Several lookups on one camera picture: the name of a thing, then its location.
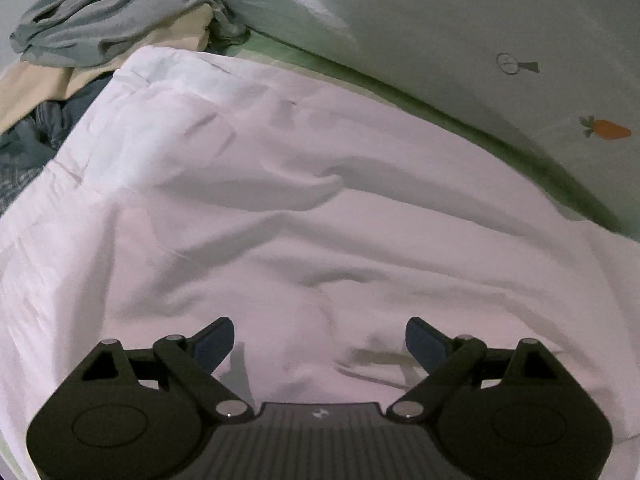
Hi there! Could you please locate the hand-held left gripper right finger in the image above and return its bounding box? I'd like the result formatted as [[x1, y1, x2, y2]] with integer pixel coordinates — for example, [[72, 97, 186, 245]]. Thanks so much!
[[385, 316, 562, 421]]

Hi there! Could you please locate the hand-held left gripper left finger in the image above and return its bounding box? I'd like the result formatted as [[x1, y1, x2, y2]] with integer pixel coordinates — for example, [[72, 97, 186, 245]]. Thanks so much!
[[79, 316, 255, 421]]

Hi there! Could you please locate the white garment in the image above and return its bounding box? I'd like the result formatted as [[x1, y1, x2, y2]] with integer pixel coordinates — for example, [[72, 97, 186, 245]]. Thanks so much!
[[0, 45, 640, 463]]

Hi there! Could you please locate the blue plaid shirt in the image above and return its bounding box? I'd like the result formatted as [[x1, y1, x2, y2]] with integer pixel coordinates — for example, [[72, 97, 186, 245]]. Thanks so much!
[[0, 152, 57, 217]]

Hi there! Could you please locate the blue denim garment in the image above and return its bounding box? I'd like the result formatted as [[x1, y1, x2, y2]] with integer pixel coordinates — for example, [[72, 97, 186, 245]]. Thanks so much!
[[0, 72, 117, 161]]

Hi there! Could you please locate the beige garment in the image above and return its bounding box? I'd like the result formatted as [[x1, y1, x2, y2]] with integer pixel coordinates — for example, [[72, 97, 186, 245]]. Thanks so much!
[[0, 2, 214, 132]]

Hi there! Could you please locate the carrot print quilt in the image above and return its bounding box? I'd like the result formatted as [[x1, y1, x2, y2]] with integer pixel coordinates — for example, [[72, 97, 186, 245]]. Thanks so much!
[[165, 0, 640, 241]]

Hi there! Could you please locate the grey garment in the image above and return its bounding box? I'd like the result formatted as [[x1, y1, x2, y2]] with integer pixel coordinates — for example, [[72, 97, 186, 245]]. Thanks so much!
[[10, 0, 252, 69]]

